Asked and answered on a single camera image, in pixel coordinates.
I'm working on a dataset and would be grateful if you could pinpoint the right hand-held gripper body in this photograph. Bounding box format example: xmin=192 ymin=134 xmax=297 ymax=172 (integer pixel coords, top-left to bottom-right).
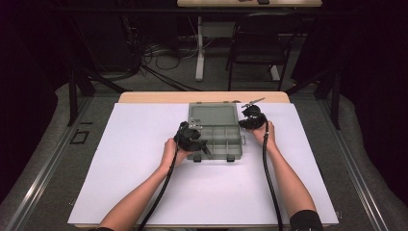
xmin=240 ymin=96 xmax=268 ymax=131

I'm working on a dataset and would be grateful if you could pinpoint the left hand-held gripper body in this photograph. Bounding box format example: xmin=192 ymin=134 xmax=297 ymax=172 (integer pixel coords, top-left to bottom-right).
xmin=174 ymin=120 xmax=207 ymax=153

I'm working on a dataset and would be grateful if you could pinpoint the grey transparent plastic organizer box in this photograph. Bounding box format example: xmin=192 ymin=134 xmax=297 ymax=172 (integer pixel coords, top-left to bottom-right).
xmin=187 ymin=101 xmax=247 ymax=163

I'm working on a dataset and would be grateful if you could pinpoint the person's left hand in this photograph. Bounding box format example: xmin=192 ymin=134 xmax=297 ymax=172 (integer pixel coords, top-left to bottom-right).
xmin=159 ymin=137 xmax=193 ymax=174

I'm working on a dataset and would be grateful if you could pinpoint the person's right hand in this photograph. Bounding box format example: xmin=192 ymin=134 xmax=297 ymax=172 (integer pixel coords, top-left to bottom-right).
xmin=249 ymin=120 xmax=278 ymax=152

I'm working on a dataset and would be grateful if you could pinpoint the light wooden table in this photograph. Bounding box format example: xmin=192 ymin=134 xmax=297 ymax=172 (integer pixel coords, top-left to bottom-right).
xmin=117 ymin=90 xmax=292 ymax=104

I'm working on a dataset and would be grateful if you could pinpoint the white table board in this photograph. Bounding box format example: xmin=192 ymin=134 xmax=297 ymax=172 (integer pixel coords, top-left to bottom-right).
xmin=67 ymin=102 xmax=340 ymax=226

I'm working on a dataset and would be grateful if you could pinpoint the black chair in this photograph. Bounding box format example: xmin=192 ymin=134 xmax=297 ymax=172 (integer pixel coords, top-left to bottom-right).
xmin=225 ymin=13 xmax=304 ymax=91

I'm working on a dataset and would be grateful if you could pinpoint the black metal stand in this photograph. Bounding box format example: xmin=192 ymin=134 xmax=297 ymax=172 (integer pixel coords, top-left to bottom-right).
xmin=285 ymin=68 xmax=342 ymax=131
xmin=65 ymin=68 xmax=129 ymax=127

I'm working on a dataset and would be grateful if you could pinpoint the wooden desk with white legs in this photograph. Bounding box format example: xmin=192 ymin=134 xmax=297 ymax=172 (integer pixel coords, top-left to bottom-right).
xmin=176 ymin=0 xmax=323 ymax=83

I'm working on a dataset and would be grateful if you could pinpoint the person's black right sleeve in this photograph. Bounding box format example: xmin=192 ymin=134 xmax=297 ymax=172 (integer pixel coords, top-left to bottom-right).
xmin=289 ymin=209 xmax=325 ymax=231

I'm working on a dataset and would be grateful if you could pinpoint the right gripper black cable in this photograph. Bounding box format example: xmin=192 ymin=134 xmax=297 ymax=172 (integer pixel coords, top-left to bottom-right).
xmin=262 ymin=120 xmax=285 ymax=231

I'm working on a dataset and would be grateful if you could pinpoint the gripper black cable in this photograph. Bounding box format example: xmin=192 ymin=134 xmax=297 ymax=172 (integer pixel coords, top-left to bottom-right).
xmin=137 ymin=141 xmax=181 ymax=231
xmin=262 ymin=120 xmax=285 ymax=231

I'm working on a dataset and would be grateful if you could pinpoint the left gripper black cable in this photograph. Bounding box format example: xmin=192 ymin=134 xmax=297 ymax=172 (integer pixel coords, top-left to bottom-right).
xmin=137 ymin=141 xmax=181 ymax=231

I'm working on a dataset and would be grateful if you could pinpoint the bundle of floor cables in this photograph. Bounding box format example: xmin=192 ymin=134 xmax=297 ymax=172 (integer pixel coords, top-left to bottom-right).
xmin=121 ymin=15 xmax=206 ymax=92

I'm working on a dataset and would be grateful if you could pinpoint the aluminium floor rail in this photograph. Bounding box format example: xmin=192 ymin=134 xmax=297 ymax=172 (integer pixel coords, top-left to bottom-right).
xmin=3 ymin=95 xmax=94 ymax=231
xmin=317 ymin=99 xmax=391 ymax=231

